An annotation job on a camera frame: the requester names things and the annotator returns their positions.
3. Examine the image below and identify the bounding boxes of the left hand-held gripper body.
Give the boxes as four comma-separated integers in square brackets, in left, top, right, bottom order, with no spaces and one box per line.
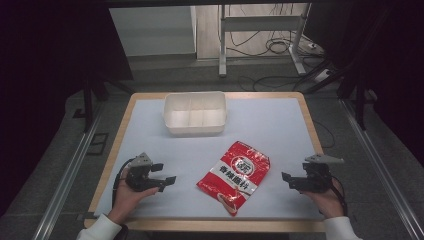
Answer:
[124,152,162,193]

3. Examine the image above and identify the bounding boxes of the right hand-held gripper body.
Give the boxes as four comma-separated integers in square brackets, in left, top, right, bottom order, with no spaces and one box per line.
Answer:
[299,153,345,195]

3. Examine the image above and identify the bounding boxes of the person's left hand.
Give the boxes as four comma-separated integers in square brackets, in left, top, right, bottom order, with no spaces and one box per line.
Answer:
[107,167,161,225]

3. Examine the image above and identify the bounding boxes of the person's right hand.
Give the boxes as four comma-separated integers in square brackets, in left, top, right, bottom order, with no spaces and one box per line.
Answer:
[301,181,346,220]

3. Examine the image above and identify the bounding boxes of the red seasoning packet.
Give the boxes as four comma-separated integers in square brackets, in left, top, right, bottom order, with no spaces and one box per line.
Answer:
[195,140,272,217]

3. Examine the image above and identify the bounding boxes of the white table mat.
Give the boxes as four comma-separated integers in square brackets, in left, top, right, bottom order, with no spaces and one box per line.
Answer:
[93,97,325,221]

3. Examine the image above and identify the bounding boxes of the white divided plastic container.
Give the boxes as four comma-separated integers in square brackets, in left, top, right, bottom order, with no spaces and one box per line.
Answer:
[162,90,228,137]

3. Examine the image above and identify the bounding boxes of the black metal stand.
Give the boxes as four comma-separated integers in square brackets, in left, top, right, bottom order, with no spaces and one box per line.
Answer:
[72,73,134,133]
[336,78,379,132]

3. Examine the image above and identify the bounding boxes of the white power strip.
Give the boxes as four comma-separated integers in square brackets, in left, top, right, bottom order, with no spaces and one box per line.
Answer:
[313,68,334,84]

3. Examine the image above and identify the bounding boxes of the dark curtain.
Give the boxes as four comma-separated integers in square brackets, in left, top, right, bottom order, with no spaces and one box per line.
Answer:
[303,0,424,168]
[0,0,134,218]

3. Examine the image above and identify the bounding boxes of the white cabinet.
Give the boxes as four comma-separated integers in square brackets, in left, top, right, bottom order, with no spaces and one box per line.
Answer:
[109,5,198,58]

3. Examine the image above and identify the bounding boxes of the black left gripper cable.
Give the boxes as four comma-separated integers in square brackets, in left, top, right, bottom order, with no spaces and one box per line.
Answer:
[111,157,137,209]

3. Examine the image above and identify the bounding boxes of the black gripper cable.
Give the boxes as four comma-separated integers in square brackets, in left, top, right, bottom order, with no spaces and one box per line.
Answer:
[111,157,137,209]
[329,174,349,217]

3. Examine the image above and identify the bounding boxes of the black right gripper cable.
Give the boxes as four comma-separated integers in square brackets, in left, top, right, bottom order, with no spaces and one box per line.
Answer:
[329,174,349,217]

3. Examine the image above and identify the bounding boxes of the black floor frame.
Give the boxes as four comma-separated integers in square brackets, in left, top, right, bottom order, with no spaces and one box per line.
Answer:
[85,132,110,156]

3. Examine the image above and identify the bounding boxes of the aluminium rail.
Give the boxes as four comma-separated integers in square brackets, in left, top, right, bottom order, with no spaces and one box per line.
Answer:
[338,98,424,240]
[31,111,103,240]

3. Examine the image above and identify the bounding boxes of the black floor cables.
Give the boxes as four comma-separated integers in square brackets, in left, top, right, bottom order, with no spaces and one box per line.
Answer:
[218,3,336,149]

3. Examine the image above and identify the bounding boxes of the white metal desk frame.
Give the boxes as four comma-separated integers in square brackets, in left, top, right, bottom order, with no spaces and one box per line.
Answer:
[218,3,313,79]

